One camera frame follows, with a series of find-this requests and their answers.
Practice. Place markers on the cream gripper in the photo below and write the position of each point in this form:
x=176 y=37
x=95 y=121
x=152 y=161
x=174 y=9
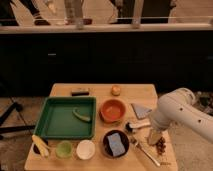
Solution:
x=154 y=136

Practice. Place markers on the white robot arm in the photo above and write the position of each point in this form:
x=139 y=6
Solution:
x=178 y=106

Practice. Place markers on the dark bowl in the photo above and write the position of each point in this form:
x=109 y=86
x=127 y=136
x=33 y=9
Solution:
x=124 y=140

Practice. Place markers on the red orange bowl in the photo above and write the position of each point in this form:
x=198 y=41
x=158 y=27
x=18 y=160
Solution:
x=112 y=110

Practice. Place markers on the white small bowl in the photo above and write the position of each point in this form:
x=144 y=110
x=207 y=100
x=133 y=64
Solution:
x=85 y=149

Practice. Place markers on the brown grape bunch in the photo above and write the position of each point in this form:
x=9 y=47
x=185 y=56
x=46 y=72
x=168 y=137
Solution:
x=160 y=146

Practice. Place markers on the grey blue folded cloth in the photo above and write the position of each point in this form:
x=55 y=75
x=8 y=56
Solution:
x=140 y=111

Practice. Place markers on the blue sponge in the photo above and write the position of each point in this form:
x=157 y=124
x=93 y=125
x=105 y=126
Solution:
x=116 y=144

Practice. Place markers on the small orange fruit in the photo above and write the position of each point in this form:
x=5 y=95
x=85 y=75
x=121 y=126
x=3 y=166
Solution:
x=115 y=90

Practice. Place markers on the green small cup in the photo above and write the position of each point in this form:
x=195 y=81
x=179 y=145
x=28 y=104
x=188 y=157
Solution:
x=64 y=149

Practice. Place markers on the green plastic tray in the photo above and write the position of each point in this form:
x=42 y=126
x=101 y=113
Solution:
x=57 y=121

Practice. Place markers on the yellow corn cob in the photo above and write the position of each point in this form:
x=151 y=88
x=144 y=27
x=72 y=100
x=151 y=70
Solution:
x=35 y=137

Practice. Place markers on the dark purple eggplant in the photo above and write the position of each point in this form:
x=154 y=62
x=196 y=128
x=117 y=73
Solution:
x=36 y=148

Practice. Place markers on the black chair base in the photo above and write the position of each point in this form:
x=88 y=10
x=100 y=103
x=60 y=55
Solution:
x=12 y=121

